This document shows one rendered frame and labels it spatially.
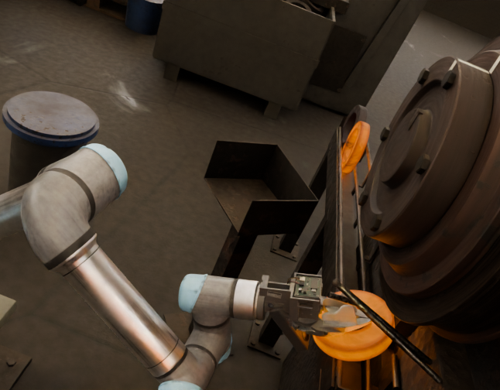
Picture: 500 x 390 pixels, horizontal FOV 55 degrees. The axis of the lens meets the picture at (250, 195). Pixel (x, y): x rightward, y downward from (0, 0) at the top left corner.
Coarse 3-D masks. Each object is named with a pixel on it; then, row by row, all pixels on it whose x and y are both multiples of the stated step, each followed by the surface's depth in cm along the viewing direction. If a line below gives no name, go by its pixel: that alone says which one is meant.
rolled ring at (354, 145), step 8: (352, 128) 174; (360, 128) 163; (368, 128) 163; (352, 136) 173; (360, 136) 160; (368, 136) 161; (344, 144) 177; (352, 144) 175; (360, 144) 160; (344, 152) 175; (352, 152) 161; (360, 152) 160; (344, 160) 173; (352, 160) 162; (344, 168) 165; (352, 168) 164
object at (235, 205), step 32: (224, 160) 141; (256, 160) 146; (288, 160) 140; (224, 192) 139; (256, 192) 144; (288, 192) 139; (256, 224) 124; (288, 224) 129; (224, 256) 145; (192, 320) 166
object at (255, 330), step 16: (320, 176) 197; (320, 192) 201; (320, 224) 148; (272, 240) 225; (288, 240) 218; (320, 240) 146; (288, 256) 219; (304, 256) 153; (320, 256) 150; (304, 272) 154; (256, 320) 182; (272, 320) 168; (256, 336) 177; (272, 336) 173; (272, 352) 174
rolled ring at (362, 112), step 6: (354, 108) 186; (360, 108) 179; (366, 108) 181; (354, 114) 186; (360, 114) 177; (366, 114) 178; (348, 120) 190; (354, 120) 190; (360, 120) 176; (366, 120) 177; (348, 126) 191; (342, 132) 192; (348, 132) 192; (342, 138) 190; (342, 144) 186
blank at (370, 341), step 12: (372, 300) 95; (384, 300) 94; (384, 312) 91; (372, 324) 89; (336, 336) 89; (348, 336) 88; (360, 336) 88; (372, 336) 87; (384, 336) 87; (324, 348) 89; (336, 348) 87; (348, 348) 86; (360, 348) 85; (372, 348) 86; (384, 348) 87; (348, 360) 87; (360, 360) 87
